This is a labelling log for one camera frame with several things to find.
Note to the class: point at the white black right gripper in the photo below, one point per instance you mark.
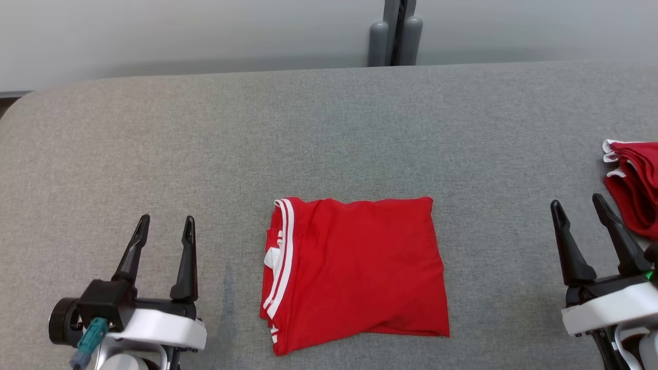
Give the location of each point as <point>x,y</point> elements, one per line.
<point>606,308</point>

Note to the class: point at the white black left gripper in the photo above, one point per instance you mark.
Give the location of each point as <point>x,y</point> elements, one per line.
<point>164,329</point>

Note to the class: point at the red white basketball jersey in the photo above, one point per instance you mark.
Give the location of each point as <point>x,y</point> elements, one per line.
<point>360,267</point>

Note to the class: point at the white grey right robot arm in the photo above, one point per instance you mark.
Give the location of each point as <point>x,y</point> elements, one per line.
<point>637,349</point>

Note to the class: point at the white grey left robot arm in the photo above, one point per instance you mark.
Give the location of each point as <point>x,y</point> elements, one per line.
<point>128,359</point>

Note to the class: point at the red shirts pile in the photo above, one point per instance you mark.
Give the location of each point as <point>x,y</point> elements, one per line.
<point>637,190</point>

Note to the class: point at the grey fabric upholstered bench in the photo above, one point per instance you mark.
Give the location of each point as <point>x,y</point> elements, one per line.
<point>205,154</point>

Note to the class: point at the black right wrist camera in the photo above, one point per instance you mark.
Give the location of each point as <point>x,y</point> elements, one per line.
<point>652,259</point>

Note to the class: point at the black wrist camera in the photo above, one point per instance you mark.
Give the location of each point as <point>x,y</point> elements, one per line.
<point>97,308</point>
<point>652,259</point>

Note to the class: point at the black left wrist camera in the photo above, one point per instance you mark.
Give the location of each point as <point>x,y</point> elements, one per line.
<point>97,308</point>

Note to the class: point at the grey cylindrical post foot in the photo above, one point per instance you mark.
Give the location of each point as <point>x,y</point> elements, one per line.
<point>411,41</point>
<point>378,46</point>

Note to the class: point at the grey metal partition post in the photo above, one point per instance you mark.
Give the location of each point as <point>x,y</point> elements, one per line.
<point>397,10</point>

